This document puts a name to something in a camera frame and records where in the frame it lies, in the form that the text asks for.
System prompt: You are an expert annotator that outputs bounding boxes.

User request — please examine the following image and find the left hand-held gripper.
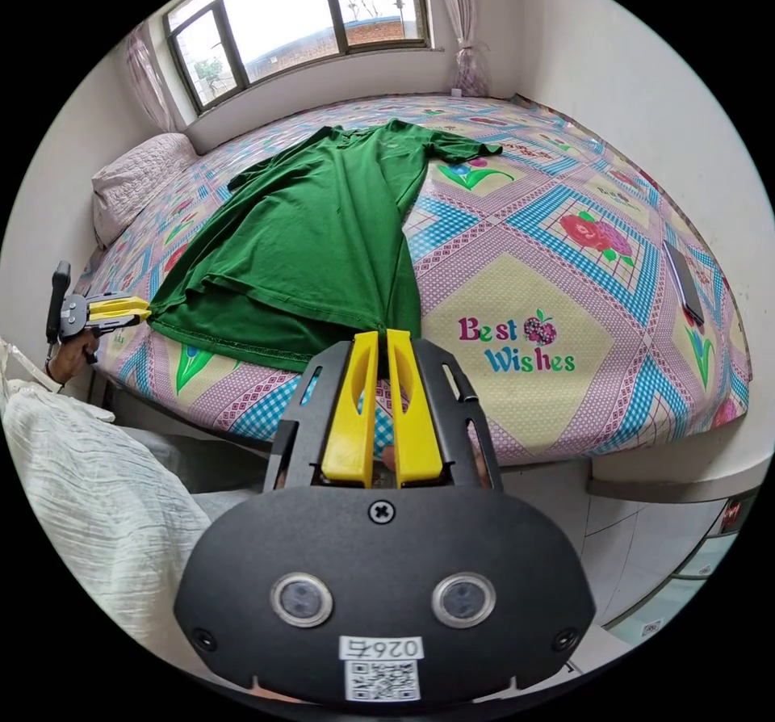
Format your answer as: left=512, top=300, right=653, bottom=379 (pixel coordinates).
left=59, top=292, right=153, bottom=342

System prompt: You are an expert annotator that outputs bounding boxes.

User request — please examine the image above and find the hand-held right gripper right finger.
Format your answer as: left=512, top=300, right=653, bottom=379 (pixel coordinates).
left=386, top=329, right=445, bottom=488

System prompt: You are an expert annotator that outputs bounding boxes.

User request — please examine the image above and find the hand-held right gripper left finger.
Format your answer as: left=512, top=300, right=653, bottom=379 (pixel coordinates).
left=320, top=331, right=380, bottom=488

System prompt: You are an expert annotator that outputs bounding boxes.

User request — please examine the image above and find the green t-shirt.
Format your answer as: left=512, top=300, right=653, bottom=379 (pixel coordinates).
left=147, top=118, right=505, bottom=374

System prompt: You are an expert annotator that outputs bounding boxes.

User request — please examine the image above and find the person's left hand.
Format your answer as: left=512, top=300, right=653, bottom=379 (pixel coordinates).
left=44, top=333, right=102, bottom=388

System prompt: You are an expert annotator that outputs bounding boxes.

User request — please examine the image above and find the pale quilted pillow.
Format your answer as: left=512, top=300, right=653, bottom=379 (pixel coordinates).
left=90, top=132, right=202, bottom=250

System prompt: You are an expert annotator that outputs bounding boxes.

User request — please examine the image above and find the person's body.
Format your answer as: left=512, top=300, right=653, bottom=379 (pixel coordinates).
left=0, top=337, right=277, bottom=696

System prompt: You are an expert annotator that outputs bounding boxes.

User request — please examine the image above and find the bed with flower print sheet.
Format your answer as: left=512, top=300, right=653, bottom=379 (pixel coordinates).
left=72, top=91, right=755, bottom=470

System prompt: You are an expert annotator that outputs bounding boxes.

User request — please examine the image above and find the sheer pink curtain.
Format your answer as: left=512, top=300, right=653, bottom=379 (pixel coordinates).
left=423, top=0, right=495, bottom=99
left=124, top=22, right=178, bottom=136

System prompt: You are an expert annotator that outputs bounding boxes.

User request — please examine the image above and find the black smartphone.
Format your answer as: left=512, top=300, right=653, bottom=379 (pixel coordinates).
left=661, top=239, right=709, bottom=327

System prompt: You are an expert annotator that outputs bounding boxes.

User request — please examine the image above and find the window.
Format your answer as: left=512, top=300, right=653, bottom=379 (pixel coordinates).
left=161, top=0, right=438, bottom=117

